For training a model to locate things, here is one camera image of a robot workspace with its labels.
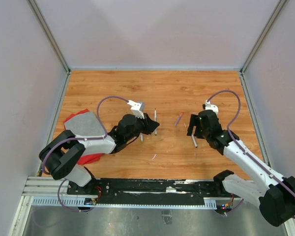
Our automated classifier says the red cloth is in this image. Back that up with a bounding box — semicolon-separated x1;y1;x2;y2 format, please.
62;109;104;165

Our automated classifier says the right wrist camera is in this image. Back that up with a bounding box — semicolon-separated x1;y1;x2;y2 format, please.
203;100;219;115

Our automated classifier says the grey felt cloth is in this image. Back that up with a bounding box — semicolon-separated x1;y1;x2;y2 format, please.
64;111;105;137

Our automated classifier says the white blue pen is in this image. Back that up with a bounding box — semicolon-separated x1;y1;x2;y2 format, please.
154;108;157;136
191;134;198;148

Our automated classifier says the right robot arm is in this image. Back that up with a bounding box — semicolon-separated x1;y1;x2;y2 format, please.
187;110;295;227

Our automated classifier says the grey slotted cable duct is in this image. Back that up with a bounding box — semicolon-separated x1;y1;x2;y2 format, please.
31;197;217;209

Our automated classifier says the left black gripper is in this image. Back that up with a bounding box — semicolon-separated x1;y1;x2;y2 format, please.
126;112;160;142

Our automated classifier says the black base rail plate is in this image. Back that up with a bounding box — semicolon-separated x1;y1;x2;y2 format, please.
67;178;232;206

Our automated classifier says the purple pen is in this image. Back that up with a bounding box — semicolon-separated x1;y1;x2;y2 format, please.
174;112;184;127

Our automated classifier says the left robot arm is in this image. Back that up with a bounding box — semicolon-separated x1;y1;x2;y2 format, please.
39;113;160;195

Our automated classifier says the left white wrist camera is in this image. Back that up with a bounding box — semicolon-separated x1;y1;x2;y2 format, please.
127;100;145;119

